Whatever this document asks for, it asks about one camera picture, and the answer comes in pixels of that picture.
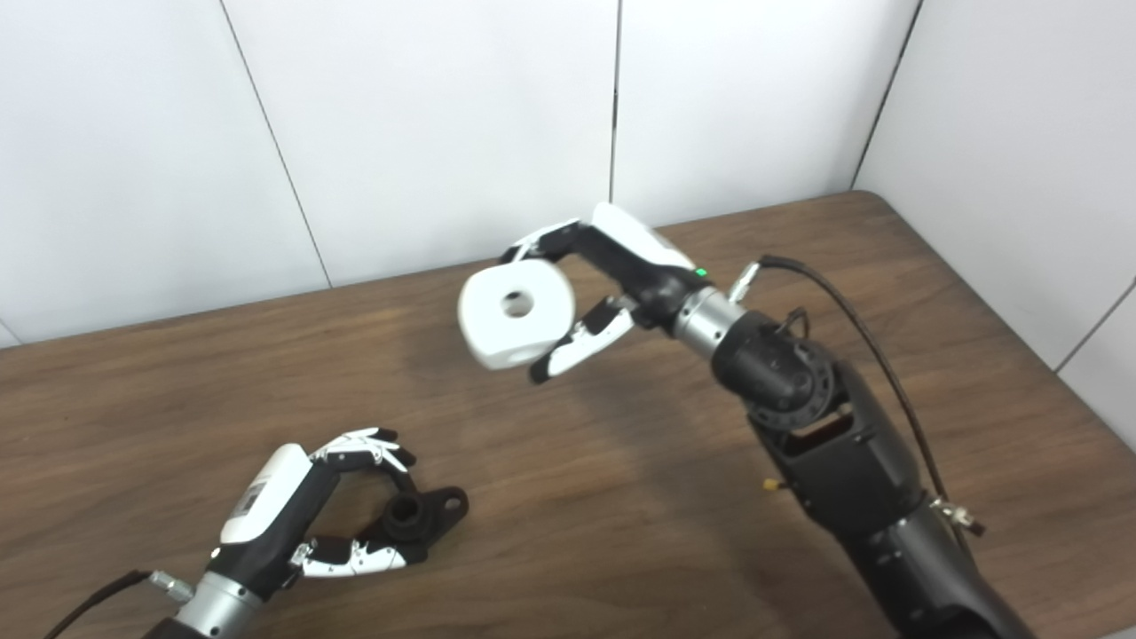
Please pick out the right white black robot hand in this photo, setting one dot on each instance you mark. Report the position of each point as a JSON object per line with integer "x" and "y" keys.
{"x": 639, "y": 257}

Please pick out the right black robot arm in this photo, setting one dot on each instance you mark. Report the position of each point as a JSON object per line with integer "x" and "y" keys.
{"x": 843, "y": 453}

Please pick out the yellow connector plug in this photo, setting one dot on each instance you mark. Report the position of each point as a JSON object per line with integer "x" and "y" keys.
{"x": 774, "y": 486}

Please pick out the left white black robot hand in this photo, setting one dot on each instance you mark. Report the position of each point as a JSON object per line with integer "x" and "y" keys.
{"x": 275, "y": 506}

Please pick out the black flanged holder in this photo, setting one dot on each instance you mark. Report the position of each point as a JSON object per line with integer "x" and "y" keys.
{"x": 426, "y": 510}

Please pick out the round white piece with holes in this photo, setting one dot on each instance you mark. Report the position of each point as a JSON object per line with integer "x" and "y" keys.
{"x": 497, "y": 333}

